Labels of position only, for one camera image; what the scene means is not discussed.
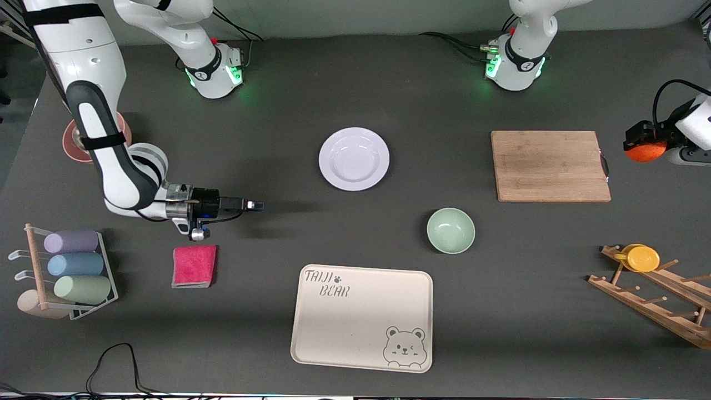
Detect orange fruit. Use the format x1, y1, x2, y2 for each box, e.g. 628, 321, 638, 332
625, 139, 667, 163

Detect white round plate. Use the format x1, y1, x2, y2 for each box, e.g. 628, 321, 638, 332
318, 127, 390, 192

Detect pink folded cloth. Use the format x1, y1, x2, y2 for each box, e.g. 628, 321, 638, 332
171, 245, 218, 289

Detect wooden cutting board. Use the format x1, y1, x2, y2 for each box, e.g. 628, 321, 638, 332
490, 131, 612, 203

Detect yellow cup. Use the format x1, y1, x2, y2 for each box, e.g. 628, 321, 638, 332
614, 243, 661, 273

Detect purple cup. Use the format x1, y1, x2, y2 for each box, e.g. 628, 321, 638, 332
43, 229, 99, 254

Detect blue cup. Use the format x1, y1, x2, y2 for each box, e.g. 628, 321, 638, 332
47, 253, 105, 277

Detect pink bowl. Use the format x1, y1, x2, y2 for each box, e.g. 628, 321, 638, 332
62, 111, 133, 164

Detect green cup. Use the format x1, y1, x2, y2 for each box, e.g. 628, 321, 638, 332
53, 275, 112, 305

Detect cream tray with bear print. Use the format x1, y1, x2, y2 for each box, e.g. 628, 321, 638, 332
291, 264, 433, 373

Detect wooden peg drying rack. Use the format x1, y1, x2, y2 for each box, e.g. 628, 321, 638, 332
588, 244, 711, 350

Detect pale green bowl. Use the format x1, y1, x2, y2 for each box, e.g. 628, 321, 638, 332
427, 208, 476, 255

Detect beige cup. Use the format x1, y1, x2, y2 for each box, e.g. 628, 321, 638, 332
17, 289, 70, 320

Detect white wire cup rack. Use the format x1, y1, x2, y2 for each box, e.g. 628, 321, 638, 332
8, 223, 119, 321

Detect black right arm base cables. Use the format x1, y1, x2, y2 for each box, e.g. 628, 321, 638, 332
211, 6, 264, 70

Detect black arm base cables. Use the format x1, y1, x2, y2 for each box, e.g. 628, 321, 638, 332
419, 14, 517, 64
211, 6, 264, 70

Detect black floor cable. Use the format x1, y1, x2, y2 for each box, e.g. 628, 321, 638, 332
0, 343, 167, 400

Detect black left arm base cables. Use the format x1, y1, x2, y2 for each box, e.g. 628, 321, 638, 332
419, 14, 517, 64

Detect aluminium frame profile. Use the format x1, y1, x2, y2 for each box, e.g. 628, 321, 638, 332
0, 19, 34, 51

